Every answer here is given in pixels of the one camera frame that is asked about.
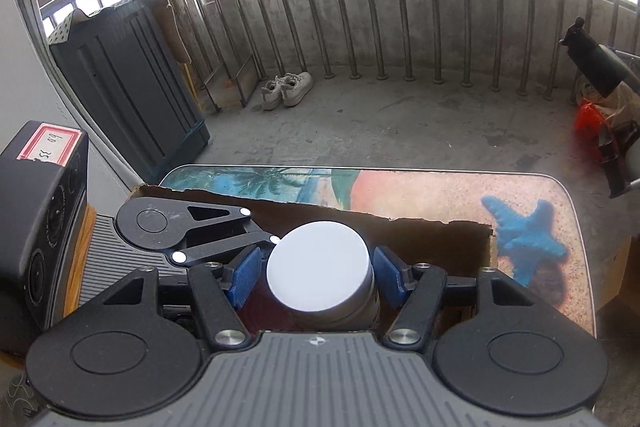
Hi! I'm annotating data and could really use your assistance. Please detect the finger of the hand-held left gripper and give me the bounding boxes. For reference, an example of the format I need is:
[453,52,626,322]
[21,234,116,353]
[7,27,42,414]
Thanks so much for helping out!
[172,203,282,267]

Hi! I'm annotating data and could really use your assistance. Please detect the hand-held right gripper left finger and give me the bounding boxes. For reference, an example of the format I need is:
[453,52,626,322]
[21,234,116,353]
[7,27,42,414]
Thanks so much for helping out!
[102,247,263,350]

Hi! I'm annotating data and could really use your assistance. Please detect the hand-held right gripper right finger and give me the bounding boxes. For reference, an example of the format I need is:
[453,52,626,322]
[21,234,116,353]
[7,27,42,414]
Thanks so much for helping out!
[374,246,538,349]

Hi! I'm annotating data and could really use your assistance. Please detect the white pill bottle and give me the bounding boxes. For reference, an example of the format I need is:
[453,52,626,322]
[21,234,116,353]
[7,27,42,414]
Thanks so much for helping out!
[265,219,381,333]

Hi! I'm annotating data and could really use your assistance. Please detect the cardboard box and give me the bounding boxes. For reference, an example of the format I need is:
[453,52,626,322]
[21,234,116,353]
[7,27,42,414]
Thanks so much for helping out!
[127,184,496,333]

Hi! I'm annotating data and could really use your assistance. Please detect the white sneaker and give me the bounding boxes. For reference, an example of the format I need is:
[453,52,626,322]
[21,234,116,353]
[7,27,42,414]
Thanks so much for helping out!
[260,77,287,112]
[280,72,314,108]

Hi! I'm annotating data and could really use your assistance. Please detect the dark grey cabinet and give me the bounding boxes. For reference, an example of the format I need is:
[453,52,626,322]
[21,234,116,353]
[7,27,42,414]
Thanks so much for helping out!
[47,0,211,178]

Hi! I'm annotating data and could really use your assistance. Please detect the dotted cloth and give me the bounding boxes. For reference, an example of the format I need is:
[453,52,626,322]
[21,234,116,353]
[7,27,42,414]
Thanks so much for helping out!
[49,9,92,44]

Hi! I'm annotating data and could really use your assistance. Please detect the metal balcony railing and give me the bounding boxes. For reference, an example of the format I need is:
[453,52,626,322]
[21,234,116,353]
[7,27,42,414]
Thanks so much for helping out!
[0,0,640,104]

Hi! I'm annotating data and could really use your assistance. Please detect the wooden stool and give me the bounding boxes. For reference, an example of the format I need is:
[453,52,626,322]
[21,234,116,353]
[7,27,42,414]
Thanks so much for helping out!
[592,234,640,308]

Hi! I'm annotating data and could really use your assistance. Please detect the red plastic bag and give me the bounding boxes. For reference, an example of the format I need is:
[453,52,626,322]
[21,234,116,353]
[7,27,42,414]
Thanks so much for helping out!
[572,102,608,142]

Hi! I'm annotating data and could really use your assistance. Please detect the wheelchair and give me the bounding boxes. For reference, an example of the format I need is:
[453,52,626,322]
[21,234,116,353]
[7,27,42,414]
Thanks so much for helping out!
[560,17,640,198]

